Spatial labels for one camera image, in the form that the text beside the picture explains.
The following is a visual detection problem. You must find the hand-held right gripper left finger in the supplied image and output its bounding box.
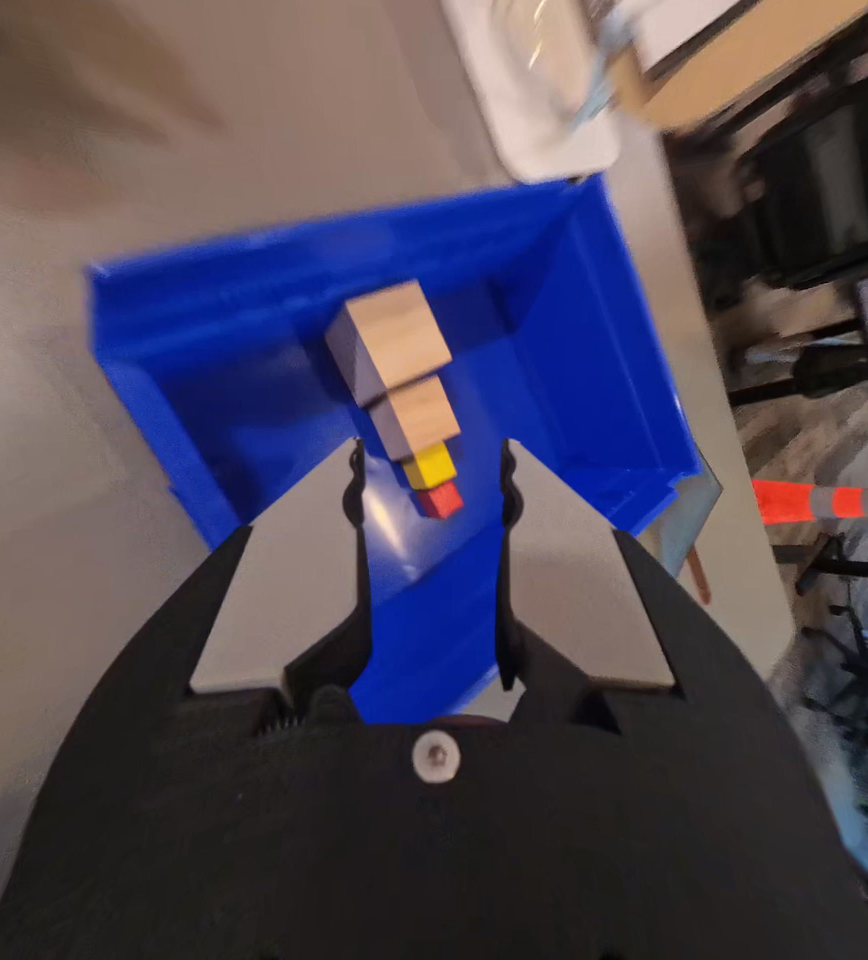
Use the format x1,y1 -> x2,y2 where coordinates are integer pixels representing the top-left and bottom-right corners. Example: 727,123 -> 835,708
188,438 -> 373,695

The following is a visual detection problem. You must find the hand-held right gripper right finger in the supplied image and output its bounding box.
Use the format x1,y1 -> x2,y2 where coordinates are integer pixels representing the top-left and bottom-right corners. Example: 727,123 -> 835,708
496,439 -> 679,695

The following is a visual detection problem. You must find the small red cube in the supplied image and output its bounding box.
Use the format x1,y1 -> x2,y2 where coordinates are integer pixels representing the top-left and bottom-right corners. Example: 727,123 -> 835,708
416,482 -> 465,520

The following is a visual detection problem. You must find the small yellow cube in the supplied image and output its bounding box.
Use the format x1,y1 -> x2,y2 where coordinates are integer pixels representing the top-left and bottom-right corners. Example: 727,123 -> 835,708
401,442 -> 458,490

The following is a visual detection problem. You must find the medium wooden cube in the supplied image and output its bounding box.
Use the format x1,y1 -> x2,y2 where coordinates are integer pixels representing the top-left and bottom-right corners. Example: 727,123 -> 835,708
368,375 -> 461,460

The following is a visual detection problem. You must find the blue plastic bin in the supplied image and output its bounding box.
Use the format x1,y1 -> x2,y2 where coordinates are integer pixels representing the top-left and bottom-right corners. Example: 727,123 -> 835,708
85,174 -> 705,725

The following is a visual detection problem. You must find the large wooden cube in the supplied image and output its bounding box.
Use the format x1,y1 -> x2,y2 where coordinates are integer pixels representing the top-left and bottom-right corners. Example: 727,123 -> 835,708
325,279 -> 452,410

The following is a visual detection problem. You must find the orange traffic cone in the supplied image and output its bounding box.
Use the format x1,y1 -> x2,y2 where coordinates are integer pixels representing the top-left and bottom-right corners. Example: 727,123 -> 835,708
752,480 -> 868,526

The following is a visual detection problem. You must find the tan rounded board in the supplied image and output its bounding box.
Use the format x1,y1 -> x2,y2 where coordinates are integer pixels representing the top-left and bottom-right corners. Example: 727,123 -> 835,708
614,0 -> 868,132

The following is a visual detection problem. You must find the white printed paper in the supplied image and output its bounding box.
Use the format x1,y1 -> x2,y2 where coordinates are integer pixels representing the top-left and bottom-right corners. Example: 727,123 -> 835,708
629,0 -> 765,72

